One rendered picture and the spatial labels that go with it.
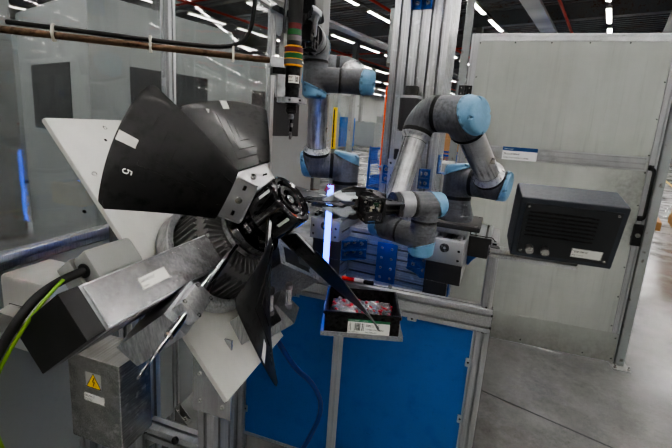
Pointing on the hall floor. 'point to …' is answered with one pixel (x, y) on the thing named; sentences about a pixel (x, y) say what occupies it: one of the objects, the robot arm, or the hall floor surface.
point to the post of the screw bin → (334, 391)
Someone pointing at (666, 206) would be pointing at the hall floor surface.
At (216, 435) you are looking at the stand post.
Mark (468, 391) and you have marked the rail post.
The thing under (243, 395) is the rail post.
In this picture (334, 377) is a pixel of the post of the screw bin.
